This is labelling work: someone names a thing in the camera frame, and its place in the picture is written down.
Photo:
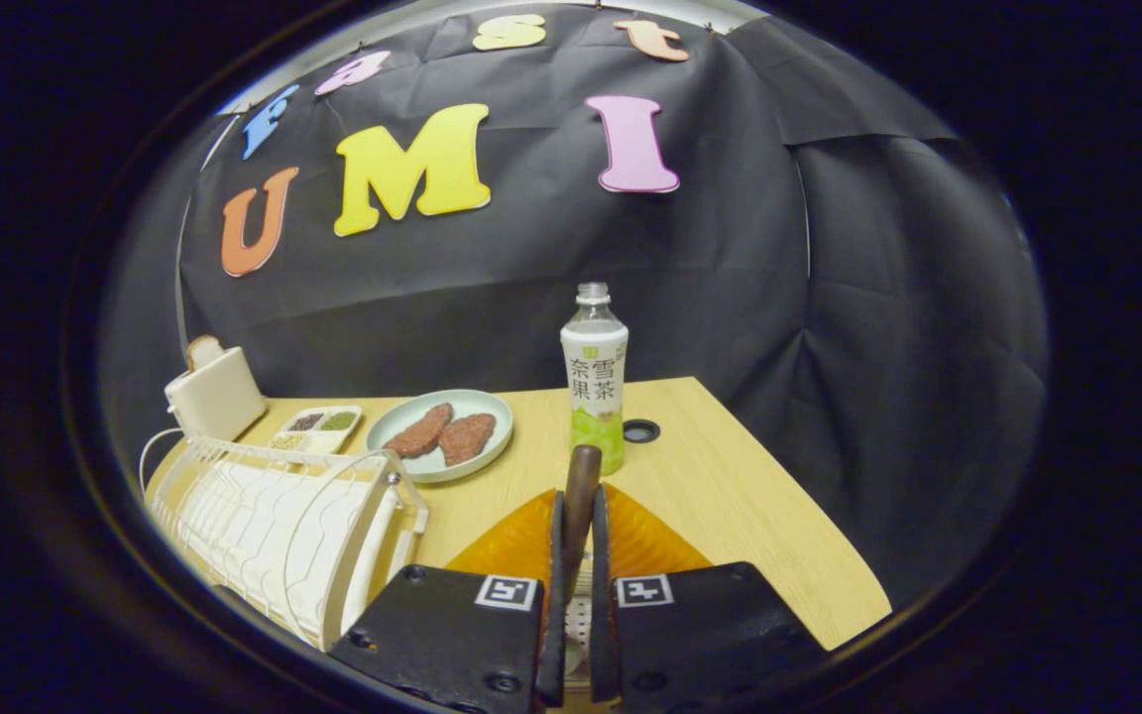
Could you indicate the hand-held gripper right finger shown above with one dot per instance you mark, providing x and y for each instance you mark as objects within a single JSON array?
[{"x": 700, "y": 635}]

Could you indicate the brown meat piece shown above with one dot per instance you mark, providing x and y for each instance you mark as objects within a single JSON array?
[
  {"x": 417, "y": 433},
  {"x": 467, "y": 438}
]

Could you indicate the white toaster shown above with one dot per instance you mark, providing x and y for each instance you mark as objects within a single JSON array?
[{"x": 219, "y": 397}]

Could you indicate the light green meat plate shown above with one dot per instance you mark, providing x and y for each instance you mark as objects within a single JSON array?
[{"x": 487, "y": 412}]

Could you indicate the green tea bottle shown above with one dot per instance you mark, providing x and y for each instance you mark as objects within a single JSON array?
[{"x": 594, "y": 377}]

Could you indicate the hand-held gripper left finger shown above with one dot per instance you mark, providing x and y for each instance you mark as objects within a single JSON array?
[{"x": 442, "y": 635}]

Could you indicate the white divided grain tray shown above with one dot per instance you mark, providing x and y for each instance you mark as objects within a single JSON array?
[{"x": 323, "y": 439}]

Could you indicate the brown toast slice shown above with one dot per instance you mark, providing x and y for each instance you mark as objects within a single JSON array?
[{"x": 202, "y": 352}]

